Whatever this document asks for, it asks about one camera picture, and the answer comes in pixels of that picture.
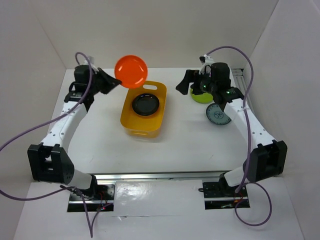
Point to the aluminium rail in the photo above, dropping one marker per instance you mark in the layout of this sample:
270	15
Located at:
239	79
159	175

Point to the aluminium rail front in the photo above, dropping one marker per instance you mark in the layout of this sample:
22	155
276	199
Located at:
159	175

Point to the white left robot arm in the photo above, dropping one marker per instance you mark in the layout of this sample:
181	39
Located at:
49	160

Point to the green plate right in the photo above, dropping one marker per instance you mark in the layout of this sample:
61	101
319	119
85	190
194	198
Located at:
204	98

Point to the black plate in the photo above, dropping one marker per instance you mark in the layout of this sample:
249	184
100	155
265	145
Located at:
145	104

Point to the orange plate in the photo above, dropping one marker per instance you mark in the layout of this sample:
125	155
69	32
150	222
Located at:
132	71

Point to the aluminium rail right side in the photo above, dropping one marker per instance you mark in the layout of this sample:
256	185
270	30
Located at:
239	79

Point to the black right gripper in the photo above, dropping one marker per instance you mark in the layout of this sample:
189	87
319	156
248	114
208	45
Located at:
191	76

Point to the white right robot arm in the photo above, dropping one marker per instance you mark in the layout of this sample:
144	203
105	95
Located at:
266	156

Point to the blue patterned plate right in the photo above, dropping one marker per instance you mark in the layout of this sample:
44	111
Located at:
216	116

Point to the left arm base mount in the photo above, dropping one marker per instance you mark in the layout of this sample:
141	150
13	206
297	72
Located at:
97	197

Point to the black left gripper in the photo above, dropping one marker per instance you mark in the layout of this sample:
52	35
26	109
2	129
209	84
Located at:
110	82

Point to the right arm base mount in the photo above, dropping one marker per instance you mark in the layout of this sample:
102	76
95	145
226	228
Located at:
218	196

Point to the yellow plastic bin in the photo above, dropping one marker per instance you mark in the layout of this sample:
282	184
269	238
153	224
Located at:
144	126

